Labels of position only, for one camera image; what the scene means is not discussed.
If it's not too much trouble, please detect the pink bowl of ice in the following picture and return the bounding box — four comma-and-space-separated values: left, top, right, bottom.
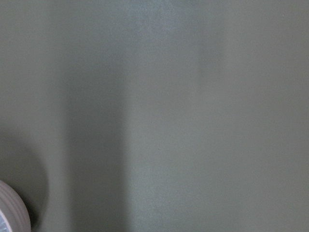
0, 181, 31, 232

